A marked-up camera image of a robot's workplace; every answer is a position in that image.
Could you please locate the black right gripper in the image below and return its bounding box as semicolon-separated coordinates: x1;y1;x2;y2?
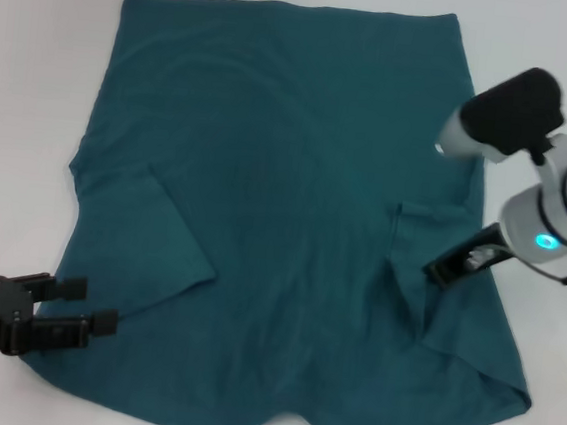
420;216;514;296

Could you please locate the teal blue t-shirt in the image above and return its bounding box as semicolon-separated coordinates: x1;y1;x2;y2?
11;0;567;425

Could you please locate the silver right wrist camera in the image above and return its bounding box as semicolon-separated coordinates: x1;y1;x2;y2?
433;58;567;171

